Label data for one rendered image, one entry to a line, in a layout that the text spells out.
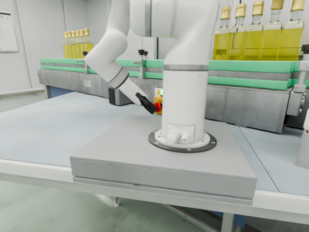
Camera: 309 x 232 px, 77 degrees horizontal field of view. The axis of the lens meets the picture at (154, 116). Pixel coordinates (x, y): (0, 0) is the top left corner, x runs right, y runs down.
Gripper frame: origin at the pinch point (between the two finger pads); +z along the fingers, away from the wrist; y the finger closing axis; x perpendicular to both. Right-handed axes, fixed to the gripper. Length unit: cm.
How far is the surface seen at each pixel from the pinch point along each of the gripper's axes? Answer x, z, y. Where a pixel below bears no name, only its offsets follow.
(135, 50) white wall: 112, 61, -467
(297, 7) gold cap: 53, 6, 20
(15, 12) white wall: -26, -200, -548
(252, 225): -10, 87, 8
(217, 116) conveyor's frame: 13.6, 16.7, 12.3
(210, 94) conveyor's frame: 18.0, 9.9, 9.4
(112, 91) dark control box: -5.5, -9.1, -26.6
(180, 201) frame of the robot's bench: -12.9, 5.0, 35.6
